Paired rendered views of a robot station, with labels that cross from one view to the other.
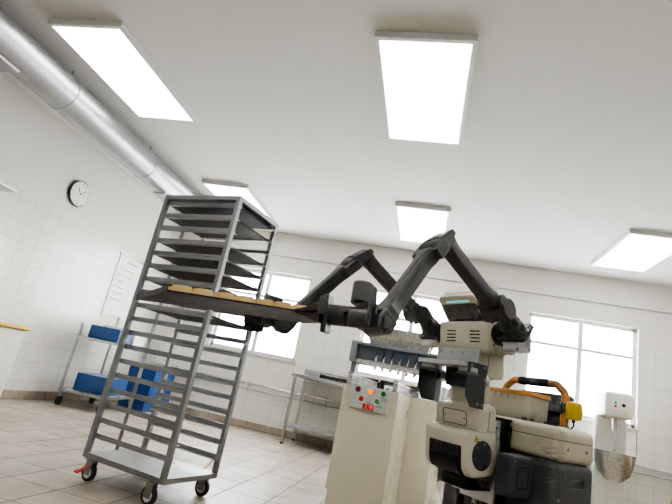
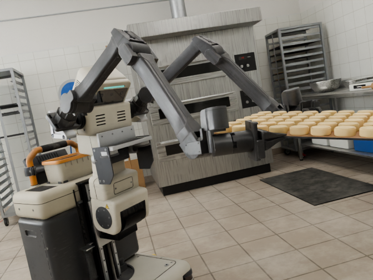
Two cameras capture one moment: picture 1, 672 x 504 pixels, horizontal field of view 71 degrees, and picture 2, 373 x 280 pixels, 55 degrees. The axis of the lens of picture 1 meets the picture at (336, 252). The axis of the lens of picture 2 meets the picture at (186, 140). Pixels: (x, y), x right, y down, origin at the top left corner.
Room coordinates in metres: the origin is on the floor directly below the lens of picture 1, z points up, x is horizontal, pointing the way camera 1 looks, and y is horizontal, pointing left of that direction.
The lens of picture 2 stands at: (2.25, 1.02, 1.11)
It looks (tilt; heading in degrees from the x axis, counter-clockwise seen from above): 6 degrees down; 247
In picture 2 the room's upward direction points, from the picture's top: 10 degrees counter-clockwise
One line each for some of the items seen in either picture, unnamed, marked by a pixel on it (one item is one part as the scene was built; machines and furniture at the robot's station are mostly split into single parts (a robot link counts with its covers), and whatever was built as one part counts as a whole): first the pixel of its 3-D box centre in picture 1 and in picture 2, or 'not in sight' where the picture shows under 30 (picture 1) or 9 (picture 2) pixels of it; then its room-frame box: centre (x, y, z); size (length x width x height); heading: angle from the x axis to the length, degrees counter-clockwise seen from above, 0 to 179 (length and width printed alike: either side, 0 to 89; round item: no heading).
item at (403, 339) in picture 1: (401, 341); not in sight; (3.84, -0.66, 1.25); 0.56 x 0.29 x 0.14; 71
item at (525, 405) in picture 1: (517, 404); (70, 166); (2.10, -0.90, 0.87); 0.23 x 0.15 x 0.11; 30
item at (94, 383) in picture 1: (101, 384); not in sight; (6.19, 2.48, 0.29); 0.56 x 0.38 x 0.20; 175
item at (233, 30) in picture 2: not in sight; (198, 104); (0.17, -3.20, 1.01); 1.56 x 1.20 x 2.01; 167
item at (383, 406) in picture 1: (369, 398); not in sight; (3.02, -0.38, 0.77); 0.24 x 0.04 x 0.14; 71
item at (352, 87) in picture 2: not in sight; (371, 83); (-1.05, -1.59, 0.92); 0.32 x 0.30 x 0.09; 174
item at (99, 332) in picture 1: (110, 334); not in sight; (5.98, 2.49, 0.88); 0.40 x 0.30 x 0.16; 81
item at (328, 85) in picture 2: not in sight; (326, 86); (-1.25, -2.40, 0.95); 0.39 x 0.39 x 0.14
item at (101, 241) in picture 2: (478, 467); (126, 213); (1.90, -0.69, 0.61); 0.28 x 0.27 x 0.25; 30
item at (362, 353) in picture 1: (396, 371); not in sight; (3.84, -0.66, 1.01); 0.72 x 0.33 x 0.34; 71
